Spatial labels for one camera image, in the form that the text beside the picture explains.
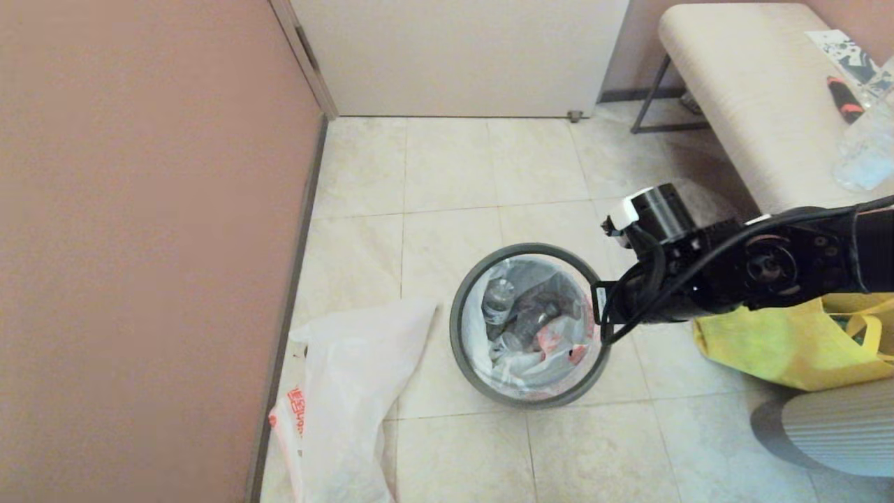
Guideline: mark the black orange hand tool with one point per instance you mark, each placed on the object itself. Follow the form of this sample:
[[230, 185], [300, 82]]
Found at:
[[845, 101]]

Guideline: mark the pale ribbed bin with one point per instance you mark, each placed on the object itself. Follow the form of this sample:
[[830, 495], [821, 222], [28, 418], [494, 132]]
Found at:
[[838, 426]]

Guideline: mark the yellow fabric tote bag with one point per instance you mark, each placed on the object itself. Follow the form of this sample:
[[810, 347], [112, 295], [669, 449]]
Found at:
[[768, 349]]

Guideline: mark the white red-print trash bag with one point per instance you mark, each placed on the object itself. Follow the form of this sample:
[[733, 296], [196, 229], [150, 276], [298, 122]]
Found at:
[[517, 370]]

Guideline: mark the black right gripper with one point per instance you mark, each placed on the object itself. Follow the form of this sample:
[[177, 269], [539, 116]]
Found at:
[[688, 286]]

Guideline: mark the clear plastic water bottle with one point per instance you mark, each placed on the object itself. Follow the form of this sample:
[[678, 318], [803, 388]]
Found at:
[[869, 147]]

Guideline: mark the white door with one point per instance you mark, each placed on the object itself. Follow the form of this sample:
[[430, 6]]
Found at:
[[461, 56]]

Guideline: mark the grey door frame strip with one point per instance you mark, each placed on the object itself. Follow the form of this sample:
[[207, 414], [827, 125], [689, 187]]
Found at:
[[307, 63]]

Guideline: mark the black cylindrical right wrist camera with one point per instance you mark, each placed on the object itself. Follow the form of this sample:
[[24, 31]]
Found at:
[[660, 209]]

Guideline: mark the black white printed leaflet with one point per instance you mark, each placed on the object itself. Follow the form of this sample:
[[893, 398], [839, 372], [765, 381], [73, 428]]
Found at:
[[841, 52]]

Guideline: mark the crushed clear plastic bottle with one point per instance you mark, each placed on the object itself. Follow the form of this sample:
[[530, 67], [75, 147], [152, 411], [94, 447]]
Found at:
[[497, 300]]

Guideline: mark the beige bench with metal legs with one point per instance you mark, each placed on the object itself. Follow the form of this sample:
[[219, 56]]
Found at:
[[754, 105]]

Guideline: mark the white plastic bag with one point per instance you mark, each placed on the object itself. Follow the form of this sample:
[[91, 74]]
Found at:
[[349, 391]]

